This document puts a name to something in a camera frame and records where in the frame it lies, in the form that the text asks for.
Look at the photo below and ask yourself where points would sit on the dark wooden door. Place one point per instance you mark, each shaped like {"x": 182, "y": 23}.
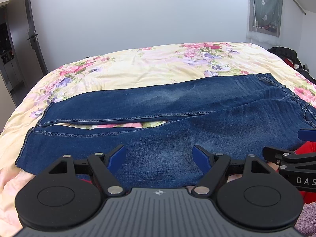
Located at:
{"x": 33, "y": 38}

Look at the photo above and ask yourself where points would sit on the blue denim jeans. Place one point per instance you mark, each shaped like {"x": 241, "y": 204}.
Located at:
{"x": 160, "y": 125}

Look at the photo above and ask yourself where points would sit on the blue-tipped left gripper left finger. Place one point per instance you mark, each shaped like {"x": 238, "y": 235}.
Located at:
{"x": 101, "y": 168}

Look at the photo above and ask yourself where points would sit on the green patterned window curtain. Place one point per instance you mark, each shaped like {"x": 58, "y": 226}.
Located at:
{"x": 265, "y": 17}

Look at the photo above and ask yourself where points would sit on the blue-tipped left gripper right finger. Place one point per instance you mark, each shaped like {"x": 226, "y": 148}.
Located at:
{"x": 216, "y": 167}

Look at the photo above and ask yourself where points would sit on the floral yellow bed quilt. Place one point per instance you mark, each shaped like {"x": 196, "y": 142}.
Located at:
{"x": 165, "y": 64}

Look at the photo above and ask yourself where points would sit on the black clothes pile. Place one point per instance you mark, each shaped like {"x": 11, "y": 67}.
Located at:
{"x": 289, "y": 56}

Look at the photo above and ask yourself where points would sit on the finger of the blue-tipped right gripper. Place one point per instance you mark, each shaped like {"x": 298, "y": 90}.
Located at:
{"x": 307, "y": 134}
{"x": 274, "y": 155}

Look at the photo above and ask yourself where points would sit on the purple fuzzy fabric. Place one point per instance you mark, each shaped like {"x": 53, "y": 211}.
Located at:
{"x": 306, "y": 224}

